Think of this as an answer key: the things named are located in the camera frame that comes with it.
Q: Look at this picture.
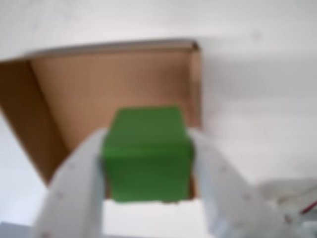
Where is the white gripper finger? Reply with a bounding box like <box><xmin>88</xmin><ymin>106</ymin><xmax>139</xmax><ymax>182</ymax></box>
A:
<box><xmin>33</xmin><ymin>128</ymin><xmax>110</xmax><ymax>238</ymax></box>
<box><xmin>190</xmin><ymin>130</ymin><xmax>286</xmax><ymax>238</ymax></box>

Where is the green cube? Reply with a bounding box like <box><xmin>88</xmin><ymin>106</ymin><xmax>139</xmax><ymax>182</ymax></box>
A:
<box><xmin>98</xmin><ymin>105</ymin><xmax>196</xmax><ymax>204</ymax></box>

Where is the brown cardboard box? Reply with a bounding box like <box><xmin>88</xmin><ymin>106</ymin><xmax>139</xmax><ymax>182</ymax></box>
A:
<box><xmin>0</xmin><ymin>38</ymin><xmax>203</xmax><ymax>207</ymax></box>

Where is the red servo wire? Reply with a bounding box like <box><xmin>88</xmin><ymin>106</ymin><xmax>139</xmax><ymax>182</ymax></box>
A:
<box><xmin>298</xmin><ymin>199</ymin><xmax>317</xmax><ymax>215</ymax></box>

